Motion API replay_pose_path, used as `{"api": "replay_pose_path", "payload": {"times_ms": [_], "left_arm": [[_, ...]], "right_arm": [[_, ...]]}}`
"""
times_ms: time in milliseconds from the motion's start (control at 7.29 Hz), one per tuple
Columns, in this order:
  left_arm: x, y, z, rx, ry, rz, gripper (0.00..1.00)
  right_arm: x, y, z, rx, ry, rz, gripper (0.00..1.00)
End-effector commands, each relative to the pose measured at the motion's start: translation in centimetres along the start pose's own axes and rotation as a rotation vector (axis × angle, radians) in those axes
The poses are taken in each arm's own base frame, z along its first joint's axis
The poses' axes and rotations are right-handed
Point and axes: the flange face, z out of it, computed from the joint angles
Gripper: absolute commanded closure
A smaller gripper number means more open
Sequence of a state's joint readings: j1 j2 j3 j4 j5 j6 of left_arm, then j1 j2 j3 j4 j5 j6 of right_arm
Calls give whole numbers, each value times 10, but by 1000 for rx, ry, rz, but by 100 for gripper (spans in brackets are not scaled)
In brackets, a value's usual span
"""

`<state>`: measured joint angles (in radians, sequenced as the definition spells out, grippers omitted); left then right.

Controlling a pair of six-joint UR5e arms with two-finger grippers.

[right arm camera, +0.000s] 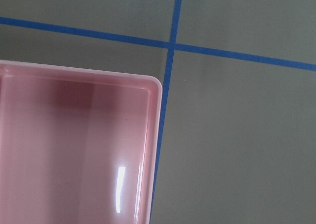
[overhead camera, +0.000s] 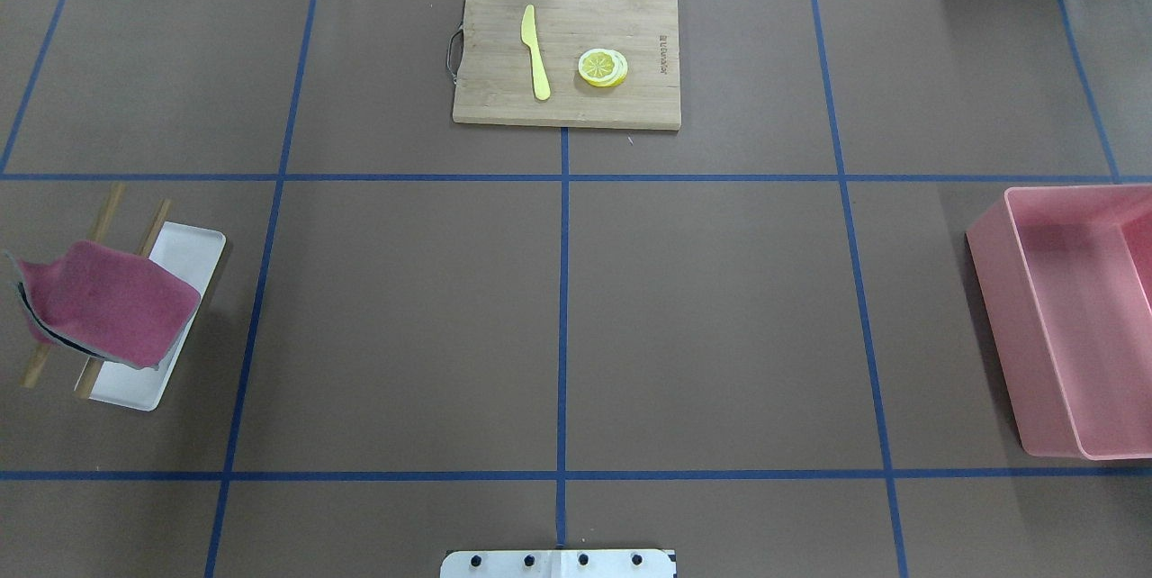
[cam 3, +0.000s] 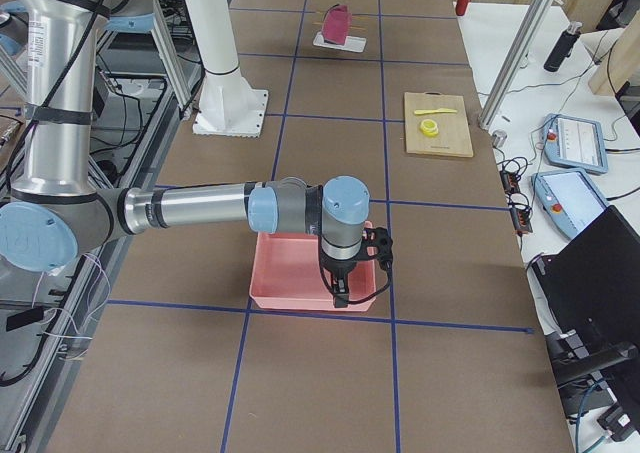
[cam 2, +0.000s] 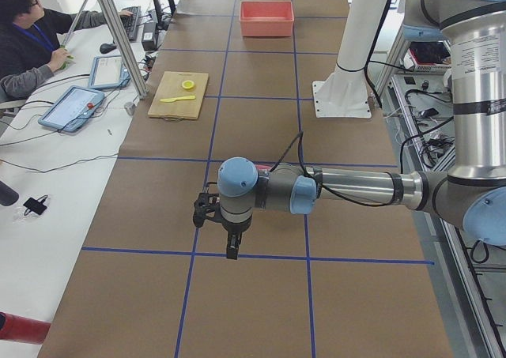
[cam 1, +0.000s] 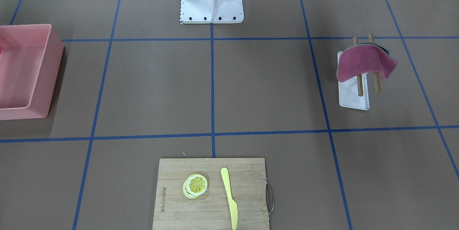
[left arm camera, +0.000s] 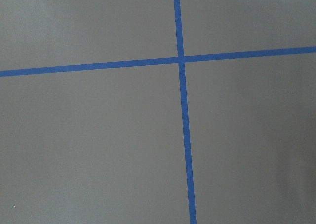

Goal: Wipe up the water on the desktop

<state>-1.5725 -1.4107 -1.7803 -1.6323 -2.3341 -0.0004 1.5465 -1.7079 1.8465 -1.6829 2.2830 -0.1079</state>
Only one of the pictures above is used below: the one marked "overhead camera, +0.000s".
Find pink cleaning cloth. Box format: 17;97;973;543
5;239;200;368

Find yellow lemon slices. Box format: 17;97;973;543
577;48;629;88

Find bamboo cutting board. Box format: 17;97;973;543
452;0;682;131

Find yellow plastic knife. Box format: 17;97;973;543
520;3;552;102

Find white rectangular tray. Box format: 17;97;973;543
89;221;228;412

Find pink plastic bin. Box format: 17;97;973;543
967;184;1151;462

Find wooden cloth rack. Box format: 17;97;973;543
20;181;173;400

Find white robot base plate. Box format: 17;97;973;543
439;548;679;577

